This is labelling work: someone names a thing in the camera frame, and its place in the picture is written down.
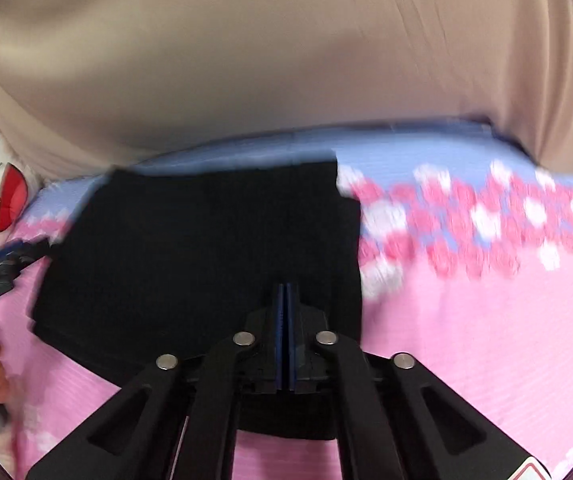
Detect black pants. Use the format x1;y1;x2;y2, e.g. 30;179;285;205
29;159;365;442

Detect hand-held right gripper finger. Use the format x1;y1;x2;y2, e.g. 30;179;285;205
286;282;553;480
25;282;287;480

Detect pink floral bedsheet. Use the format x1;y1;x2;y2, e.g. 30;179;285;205
0;119;573;480

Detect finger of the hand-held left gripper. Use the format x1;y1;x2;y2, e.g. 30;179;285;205
0;238;55;275

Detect beige cloth drape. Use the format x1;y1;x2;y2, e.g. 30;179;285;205
0;0;573;197

